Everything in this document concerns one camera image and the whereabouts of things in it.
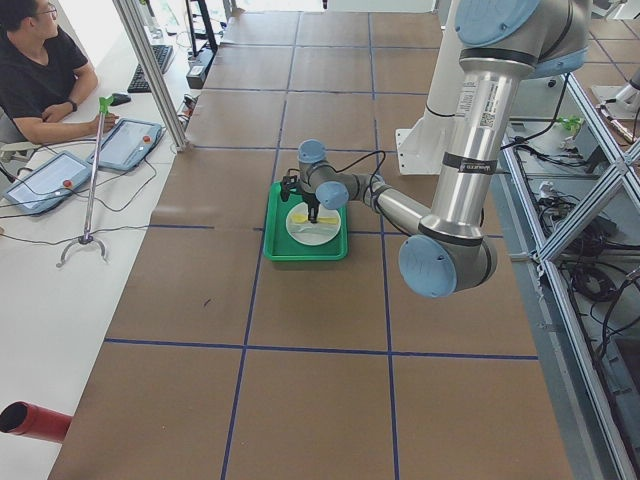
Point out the working black gripper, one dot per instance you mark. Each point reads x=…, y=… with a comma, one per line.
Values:
x=312, y=202

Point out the yellow plastic spoon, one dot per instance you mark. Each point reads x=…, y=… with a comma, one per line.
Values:
x=301, y=218

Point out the working silver robot arm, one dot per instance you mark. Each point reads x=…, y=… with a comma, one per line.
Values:
x=500, y=44

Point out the white round plate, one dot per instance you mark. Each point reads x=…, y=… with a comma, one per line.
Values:
x=310, y=239

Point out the green plastic tray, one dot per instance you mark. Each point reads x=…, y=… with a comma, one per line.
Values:
x=279, y=246

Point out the far blue teach pendant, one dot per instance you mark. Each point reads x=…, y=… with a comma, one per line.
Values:
x=128, y=144

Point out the blue teach pendant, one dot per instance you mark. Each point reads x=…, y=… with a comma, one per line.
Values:
x=49, y=184
x=128, y=144

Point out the black computer mouse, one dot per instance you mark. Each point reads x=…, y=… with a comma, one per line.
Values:
x=119, y=99

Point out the near blue teach pendant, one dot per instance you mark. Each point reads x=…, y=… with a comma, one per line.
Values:
x=49, y=184

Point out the seated person black shirt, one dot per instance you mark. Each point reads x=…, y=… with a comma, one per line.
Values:
x=44, y=74

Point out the red cylinder tube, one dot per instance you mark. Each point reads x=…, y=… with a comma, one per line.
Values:
x=36, y=422

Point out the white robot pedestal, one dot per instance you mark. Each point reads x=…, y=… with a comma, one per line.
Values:
x=421, y=149

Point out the aluminium frame post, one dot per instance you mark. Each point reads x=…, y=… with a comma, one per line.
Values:
x=133, y=26

